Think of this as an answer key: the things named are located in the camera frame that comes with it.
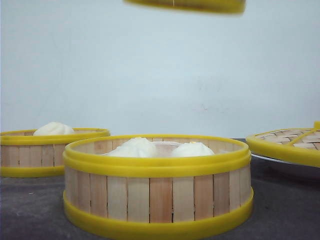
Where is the white steamed bun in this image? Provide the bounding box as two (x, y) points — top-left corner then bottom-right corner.
(102, 137), (157, 158)
(170, 142), (215, 158)

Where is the white plate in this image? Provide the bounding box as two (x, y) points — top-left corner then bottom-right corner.
(251, 153), (320, 185)

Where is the white bun in left basket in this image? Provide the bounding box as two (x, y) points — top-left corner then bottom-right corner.
(33, 121), (74, 136)

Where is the right white steamed bun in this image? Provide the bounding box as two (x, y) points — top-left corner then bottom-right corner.
(170, 142), (215, 158)

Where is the woven bamboo steamer lid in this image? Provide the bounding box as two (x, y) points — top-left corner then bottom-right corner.
(246, 121), (320, 168)

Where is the left white steamed bun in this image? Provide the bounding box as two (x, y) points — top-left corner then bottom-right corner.
(102, 137), (157, 158)

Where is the bamboo steamer basket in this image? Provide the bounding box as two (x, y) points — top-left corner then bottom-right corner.
(124, 0), (247, 15)
(63, 134), (254, 240)
(0, 128), (111, 178)

